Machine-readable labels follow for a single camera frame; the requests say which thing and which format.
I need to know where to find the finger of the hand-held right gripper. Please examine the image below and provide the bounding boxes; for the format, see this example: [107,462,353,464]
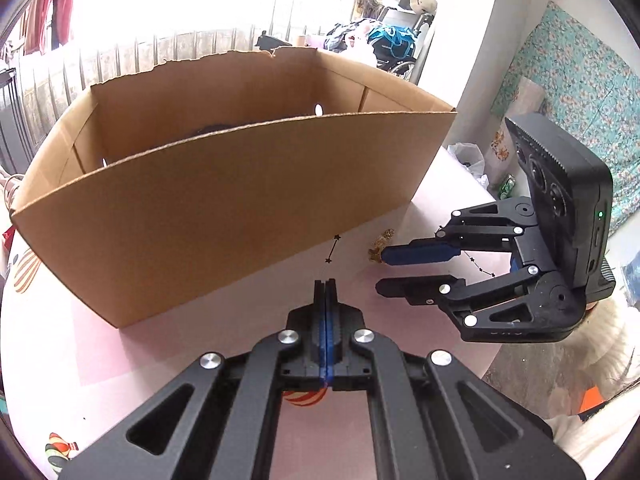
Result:
[375,265,584,329]
[381,197,539,267]

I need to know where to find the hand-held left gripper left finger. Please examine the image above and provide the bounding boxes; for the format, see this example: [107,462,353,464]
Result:
[57,280,327,480]

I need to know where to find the wheelchair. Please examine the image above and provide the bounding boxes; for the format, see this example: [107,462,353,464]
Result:
[375,7,436,81]

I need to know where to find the ornate gold earring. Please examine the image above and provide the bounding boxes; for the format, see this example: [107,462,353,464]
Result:
[368,229,396,264]

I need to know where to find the pile of clothes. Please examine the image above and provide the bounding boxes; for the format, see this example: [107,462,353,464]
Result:
[325,17,421,61]

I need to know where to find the clear plastic bag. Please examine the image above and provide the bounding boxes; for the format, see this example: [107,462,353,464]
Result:
[447,142,488,186]

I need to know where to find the large brown cardboard box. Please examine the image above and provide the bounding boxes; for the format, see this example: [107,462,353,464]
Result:
[10,46,458,329]

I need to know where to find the white shopping bag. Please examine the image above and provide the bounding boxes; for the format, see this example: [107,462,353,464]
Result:
[345,30,378,66]

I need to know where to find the teal floral cloth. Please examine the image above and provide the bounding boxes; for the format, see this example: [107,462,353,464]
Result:
[492,0,640,233]

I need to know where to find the red gift bag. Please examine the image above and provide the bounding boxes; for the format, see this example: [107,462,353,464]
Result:
[0,174,25,253]

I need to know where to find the red hanging clothes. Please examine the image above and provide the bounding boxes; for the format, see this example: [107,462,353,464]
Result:
[22,0,78,56]

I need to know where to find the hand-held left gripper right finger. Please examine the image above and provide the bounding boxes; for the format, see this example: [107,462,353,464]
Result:
[326,280,586,480]

